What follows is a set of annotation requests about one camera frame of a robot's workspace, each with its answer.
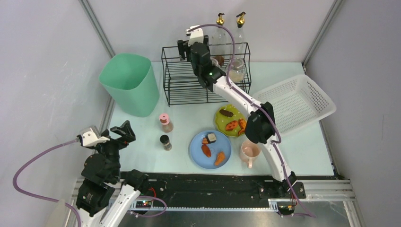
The orange fried food piece right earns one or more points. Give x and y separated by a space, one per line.
242 123

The white plastic basket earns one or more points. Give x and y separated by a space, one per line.
297 103

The pink mug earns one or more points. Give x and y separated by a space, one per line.
249 152

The small black lid bottle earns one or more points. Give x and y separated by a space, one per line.
164 139

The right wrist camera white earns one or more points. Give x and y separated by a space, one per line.
195 34

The pink lid spice bottle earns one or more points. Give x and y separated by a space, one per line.
166 124

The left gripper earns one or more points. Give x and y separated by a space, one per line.
113 140

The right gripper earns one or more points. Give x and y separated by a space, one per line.
187 49

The glass oil bottle gold spout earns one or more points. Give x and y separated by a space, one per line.
240 35

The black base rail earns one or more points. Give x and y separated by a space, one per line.
226 192

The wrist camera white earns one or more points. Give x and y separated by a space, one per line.
90 137
195 34

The green plastic waste bin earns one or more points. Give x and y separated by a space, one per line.
130 80

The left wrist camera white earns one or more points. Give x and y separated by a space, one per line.
90 137

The black wire rack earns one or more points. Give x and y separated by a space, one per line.
182 87

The orange fried food piece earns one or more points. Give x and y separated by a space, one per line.
231 125
242 123

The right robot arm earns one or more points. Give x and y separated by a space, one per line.
261 128

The dark brown food piece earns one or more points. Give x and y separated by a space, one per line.
226 113

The blue plate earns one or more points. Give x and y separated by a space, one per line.
210 149

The green dotted plate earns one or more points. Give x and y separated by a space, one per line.
221 121

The sushi toy piece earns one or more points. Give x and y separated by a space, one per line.
209 138

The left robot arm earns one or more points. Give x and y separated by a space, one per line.
104 198

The glass jar beige contents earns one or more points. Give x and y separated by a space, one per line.
215 62
237 71

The red-brown food piece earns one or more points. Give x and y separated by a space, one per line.
206 151

